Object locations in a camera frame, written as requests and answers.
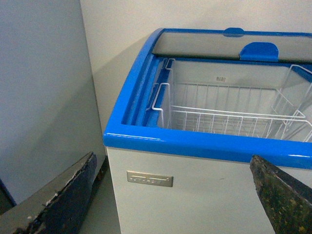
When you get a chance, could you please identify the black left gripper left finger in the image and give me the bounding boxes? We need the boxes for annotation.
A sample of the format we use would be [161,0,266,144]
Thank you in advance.
[0,152,97,234]

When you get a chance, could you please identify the white blue chest freezer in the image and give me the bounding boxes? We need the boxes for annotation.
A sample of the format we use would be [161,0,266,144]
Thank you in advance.
[103,28,312,234]

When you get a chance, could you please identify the silver brand nameplate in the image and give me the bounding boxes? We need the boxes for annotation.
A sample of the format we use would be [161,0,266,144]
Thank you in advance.
[126,171,174,188]

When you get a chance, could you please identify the white wire basket right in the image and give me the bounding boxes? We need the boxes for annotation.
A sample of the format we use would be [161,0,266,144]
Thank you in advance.
[266,64,312,143]

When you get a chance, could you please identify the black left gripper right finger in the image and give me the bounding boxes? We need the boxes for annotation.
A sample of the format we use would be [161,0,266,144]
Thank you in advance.
[250,155,312,234]

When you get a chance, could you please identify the white wire basket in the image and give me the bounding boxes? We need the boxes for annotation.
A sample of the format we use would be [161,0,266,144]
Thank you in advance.
[148,58,292,138]
[266,64,312,143]

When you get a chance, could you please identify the white wire basket left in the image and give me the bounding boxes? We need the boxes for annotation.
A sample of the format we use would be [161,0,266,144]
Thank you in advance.
[148,58,292,138]

